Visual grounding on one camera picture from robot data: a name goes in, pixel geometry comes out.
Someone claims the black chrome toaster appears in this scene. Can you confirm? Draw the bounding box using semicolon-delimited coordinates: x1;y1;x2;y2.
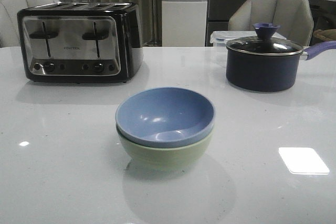
17;2;143;83

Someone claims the green bowl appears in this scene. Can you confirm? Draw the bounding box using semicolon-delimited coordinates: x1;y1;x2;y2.
117;131;213;170

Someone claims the dark counter unit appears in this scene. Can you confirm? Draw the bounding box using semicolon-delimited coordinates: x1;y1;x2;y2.
204;0;336;47

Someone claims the white cabinet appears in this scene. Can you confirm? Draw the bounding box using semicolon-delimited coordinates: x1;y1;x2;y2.
161;0;207;47

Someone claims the glass pot lid purple knob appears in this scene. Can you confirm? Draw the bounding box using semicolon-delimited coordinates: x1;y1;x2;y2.
226;23;303;56

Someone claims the white chair at left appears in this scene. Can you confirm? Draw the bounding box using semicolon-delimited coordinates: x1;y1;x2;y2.
1;0;60;48

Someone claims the dark blue saucepan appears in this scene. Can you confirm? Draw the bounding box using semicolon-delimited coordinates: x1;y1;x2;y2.
226;41;335;92

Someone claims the blue bowl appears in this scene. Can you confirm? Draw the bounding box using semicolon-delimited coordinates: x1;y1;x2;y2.
115;87;215;148

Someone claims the clear plastic storage box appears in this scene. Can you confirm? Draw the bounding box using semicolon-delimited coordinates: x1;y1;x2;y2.
210;30;287;47

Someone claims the beige upholstered chair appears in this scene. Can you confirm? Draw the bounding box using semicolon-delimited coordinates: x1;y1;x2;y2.
228;0;314;46

